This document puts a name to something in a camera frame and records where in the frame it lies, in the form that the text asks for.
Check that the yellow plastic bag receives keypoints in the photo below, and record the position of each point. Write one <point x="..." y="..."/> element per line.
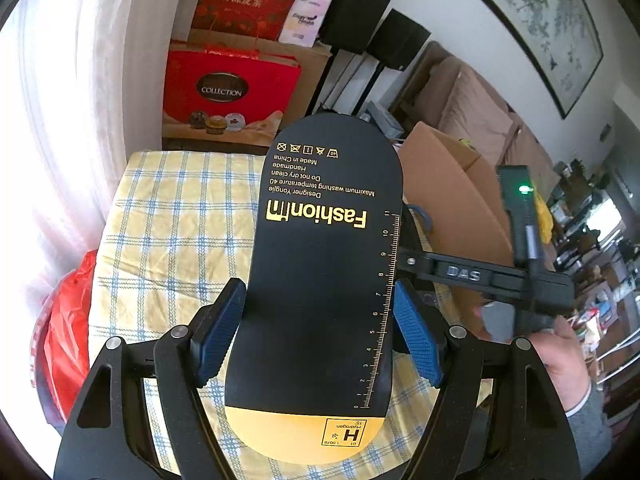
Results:
<point x="544" y="215"/>

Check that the framed ink painting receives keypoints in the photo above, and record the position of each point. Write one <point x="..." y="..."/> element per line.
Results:
<point x="545" y="25"/>

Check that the person's right hand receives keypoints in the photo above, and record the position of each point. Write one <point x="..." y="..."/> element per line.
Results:
<point x="565" y="360"/>

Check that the cluttered shelf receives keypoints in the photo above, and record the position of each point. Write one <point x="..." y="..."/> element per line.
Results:
<point x="600" y="240"/>

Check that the yellow checked tablecloth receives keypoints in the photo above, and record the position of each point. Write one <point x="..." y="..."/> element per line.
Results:
<point x="165" y="240"/>

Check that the large beige cushion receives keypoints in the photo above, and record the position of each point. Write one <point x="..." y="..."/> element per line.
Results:
<point x="475" y="105"/>

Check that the black yellow insole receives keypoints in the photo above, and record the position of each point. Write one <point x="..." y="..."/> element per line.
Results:
<point x="320" y="285"/>

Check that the small beige cushion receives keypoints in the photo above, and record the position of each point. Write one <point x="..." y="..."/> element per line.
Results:
<point x="525" y="142"/>

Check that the white curtain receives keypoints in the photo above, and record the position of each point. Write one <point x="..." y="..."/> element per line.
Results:
<point x="75" y="110"/>

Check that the brown sofa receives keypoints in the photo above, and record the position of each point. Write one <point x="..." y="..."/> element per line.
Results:
<point x="430" y="75"/>

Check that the blue plastic hanger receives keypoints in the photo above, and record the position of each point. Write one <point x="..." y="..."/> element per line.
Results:
<point x="421" y="215"/>

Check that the brown carton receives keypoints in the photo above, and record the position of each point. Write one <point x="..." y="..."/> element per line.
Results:
<point x="310" y="85"/>

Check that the red plastic bag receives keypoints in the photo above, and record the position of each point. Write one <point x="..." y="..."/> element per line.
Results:
<point x="65" y="340"/>

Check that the black speaker on stand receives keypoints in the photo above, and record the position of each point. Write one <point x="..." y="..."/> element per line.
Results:
<point x="400" y="40"/>
<point x="352" y="15"/>

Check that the cardboard box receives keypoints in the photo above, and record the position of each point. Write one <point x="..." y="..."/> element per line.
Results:
<point x="450" y="190"/>

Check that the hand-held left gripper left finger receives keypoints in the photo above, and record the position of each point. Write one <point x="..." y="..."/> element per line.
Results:
<point x="220" y="330"/>

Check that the red gift bag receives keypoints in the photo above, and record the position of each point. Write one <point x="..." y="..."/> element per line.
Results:
<point x="240" y="5"/>

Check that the pink tissue pack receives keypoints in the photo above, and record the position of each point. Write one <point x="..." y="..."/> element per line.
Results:
<point x="304" y="17"/>

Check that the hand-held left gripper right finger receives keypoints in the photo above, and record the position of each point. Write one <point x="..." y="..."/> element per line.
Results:
<point x="417" y="332"/>

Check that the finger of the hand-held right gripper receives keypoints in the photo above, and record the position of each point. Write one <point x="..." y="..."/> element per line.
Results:
<point x="460" y="274"/>

